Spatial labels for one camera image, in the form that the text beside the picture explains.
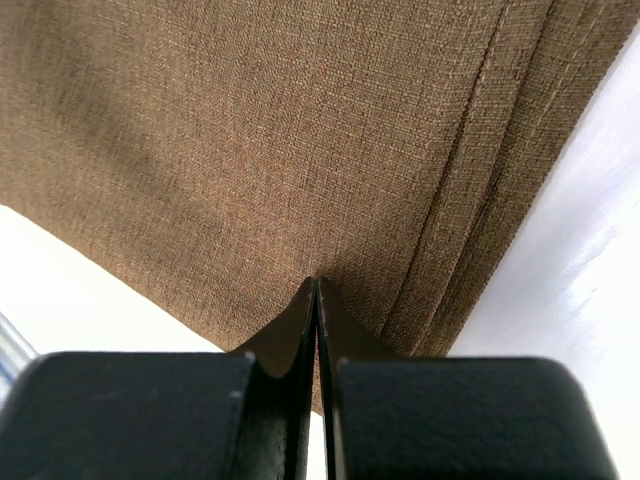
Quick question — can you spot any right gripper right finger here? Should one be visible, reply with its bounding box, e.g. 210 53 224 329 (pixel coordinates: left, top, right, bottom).
315 278 617 479

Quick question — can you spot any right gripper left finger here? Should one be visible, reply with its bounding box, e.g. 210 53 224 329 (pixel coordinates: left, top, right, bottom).
1 279 316 479

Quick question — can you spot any brown cloth napkin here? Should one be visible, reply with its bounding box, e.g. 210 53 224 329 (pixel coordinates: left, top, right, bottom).
0 0 640 415

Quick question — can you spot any right side aluminium rail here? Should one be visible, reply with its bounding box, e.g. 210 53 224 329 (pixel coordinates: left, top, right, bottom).
0 314 38 403

